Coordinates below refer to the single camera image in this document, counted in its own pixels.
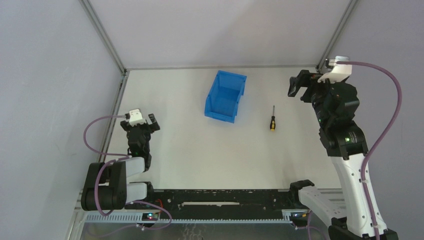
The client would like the black yellow screwdriver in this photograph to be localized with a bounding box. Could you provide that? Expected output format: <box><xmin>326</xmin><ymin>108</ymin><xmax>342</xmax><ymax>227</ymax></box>
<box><xmin>269</xmin><ymin>106</ymin><xmax>276</xmax><ymax>131</ymax></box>

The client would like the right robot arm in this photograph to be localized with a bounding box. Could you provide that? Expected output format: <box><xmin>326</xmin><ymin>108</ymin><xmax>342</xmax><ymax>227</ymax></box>
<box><xmin>287</xmin><ymin>70</ymin><xmax>398</xmax><ymax>240</ymax></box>

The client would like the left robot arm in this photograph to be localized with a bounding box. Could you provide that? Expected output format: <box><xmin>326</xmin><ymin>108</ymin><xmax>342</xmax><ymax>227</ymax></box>
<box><xmin>80</xmin><ymin>109</ymin><xmax>160</xmax><ymax>216</ymax></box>

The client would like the blue plastic bin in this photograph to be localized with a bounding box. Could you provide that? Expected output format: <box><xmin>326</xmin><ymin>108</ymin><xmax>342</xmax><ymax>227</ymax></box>
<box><xmin>204</xmin><ymin>70</ymin><xmax>247</xmax><ymax>124</ymax></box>

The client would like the small green-lit circuit board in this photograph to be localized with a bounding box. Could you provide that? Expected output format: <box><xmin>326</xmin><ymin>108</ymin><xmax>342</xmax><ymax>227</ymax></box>
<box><xmin>141</xmin><ymin>212</ymin><xmax>160</xmax><ymax>222</ymax></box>

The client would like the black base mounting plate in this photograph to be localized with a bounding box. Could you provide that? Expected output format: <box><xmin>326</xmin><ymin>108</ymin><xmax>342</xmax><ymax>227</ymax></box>
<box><xmin>145</xmin><ymin>189</ymin><xmax>308</xmax><ymax>217</ymax></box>

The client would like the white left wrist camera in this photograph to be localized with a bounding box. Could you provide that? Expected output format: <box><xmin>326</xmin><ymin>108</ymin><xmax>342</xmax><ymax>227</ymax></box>
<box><xmin>128</xmin><ymin>108</ymin><xmax>147</xmax><ymax>127</ymax></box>

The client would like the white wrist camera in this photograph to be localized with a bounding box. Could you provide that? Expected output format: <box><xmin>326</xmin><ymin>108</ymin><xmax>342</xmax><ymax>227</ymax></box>
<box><xmin>317</xmin><ymin>56</ymin><xmax>352</xmax><ymax>84</ymax></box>
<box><xmin>128</xmin><ymin>108</ymin><xmax>147</xmax><ymax>127</ymax></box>

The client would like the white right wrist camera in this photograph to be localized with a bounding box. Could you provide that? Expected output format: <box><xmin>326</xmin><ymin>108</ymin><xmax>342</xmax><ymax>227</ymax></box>
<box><xmin>317</xmin><ymin>56</ymin><xmax>352</xmax><ymax>84</ymax></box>

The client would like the aluminium frame rail right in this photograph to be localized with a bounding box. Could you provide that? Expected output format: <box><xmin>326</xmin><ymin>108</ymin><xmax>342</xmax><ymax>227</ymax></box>
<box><xmin>316</xmin><ymin>0</ymin><xmax>360</xmax><ymax>170</ymax></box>

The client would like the aluminium frame rail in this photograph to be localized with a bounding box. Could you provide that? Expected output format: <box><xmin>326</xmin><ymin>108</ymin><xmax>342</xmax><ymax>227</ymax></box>
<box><xmin>316</xmin><ymin>0</ymin><xmax>360</xmax><ymax>170</ymax></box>
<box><xmin>79</xmin><ymin>0</ymin><xmax>128</xmax><ymax>152</ymax></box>

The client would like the slotted grey cable duct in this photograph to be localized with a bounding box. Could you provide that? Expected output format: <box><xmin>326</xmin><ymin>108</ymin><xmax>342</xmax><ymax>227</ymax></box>
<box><xmin>85</xmin><ymin>210</ymin><xmax>300</xmax><ymax>224</ymax></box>

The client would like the aluminium frame rail left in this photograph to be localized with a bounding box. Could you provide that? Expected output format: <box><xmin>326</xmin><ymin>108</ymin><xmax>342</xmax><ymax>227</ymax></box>
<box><xmin>79</xmin><ymin>0</ymin><xmax>128</xmax><ymax>152</ymax></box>

